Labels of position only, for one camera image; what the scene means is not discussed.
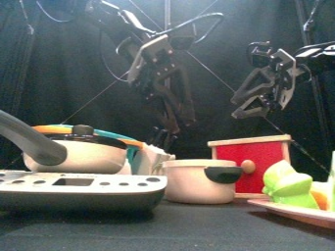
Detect pot lid with black knob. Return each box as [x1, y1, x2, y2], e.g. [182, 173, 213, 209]
[45, 124, 131, 151]

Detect red wooden box with knob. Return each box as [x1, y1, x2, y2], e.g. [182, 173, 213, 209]
[206, 133, 295, 200]

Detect white toy jug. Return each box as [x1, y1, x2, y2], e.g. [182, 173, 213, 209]
[138, 142, 178, 176]

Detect green toy lettuce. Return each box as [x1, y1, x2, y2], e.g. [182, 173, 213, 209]
[261, 159, 322, 211]

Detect light green toy piece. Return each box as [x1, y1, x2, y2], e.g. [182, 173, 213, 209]
[326, 159, 335, 213]

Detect grey toy stove top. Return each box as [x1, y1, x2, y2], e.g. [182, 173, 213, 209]
[0, 169, 170, 214]

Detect orange toy food piece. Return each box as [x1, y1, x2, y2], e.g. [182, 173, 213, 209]
[310, 181, 333, 212]

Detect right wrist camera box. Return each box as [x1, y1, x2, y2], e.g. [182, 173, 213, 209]
[246, 40, 275, 69]

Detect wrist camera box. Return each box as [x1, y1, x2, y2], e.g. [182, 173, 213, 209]
[167, 25, 199, 51]
[246, 40, 275, 69]

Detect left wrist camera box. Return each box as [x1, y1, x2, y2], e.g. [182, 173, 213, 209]
[167, 25, 199, 51]

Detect vertical metal frame pole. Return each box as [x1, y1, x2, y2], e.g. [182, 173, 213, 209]
[165, 0, 173, 92]

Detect black looped cable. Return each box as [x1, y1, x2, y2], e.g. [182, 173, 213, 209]
[154, 11, 227, 45]

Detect white pot with black handle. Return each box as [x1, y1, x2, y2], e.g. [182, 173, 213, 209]
[161, 158, 246, 206]

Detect white pan with grey handle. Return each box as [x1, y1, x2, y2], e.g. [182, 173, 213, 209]
[0, 109, 134, 176]

